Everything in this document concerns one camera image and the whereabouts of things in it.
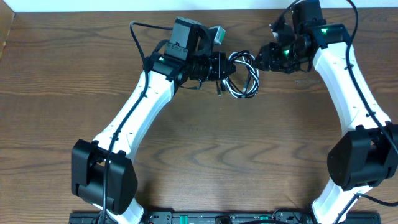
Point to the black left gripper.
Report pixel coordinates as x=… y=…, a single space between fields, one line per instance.
x=221 y=66

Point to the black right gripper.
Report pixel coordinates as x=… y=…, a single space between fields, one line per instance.
x=268 y=52

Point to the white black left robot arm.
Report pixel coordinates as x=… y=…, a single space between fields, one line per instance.
x=102 y=171

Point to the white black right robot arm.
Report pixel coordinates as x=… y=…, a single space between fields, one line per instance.
x=366 y=154

